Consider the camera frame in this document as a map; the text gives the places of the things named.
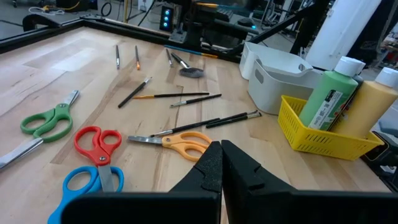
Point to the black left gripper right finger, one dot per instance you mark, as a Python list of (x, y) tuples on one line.
[(248, 193)]

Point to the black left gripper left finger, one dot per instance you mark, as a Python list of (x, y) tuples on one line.
[(199, 186)]

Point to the black paintbrush silver ferrule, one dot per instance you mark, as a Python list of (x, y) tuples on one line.
[(242, 114), (236, 120), (186, 127), (196, 100), (135, 92)]

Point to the black paintbrush orange ferrule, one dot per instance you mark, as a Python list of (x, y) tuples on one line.
[(174, 95)]

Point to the fluffy dark bristle brush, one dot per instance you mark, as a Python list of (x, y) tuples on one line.
[(192, 72)]

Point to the green paint bottle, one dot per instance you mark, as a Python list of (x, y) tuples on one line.
[(329, 93)]

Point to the small thin paintbrush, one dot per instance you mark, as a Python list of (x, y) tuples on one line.
[(168, 57)]

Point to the yellow paint bottle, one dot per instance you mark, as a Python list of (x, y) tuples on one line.
[(367, 109)]

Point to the brown paintbrush silver ferrule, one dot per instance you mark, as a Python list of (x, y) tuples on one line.
[(117, 57)]

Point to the yellow plastic basket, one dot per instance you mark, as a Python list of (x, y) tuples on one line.
[(311, 143)]

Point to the light grey plastic bin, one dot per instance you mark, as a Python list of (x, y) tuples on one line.
[(273, 93)]

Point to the white plastic bin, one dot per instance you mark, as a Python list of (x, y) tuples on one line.
[(270, 56)]

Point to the black operator desk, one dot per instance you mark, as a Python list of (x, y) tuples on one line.
[(233, 28)]

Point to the black box with LED lights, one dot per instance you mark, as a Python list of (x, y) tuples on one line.
[(162, 26)]

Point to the black computer mouse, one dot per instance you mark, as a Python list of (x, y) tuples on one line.
[(245, 21)]

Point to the black support beam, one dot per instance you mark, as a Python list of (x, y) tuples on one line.
[(309, 28)]

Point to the black keyboard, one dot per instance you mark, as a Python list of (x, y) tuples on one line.
[(227, 12)]

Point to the black clamp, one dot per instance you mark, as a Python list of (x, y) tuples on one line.
[(34, 18)]

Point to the black table-level camera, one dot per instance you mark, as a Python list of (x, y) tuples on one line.
[(377, 149)]

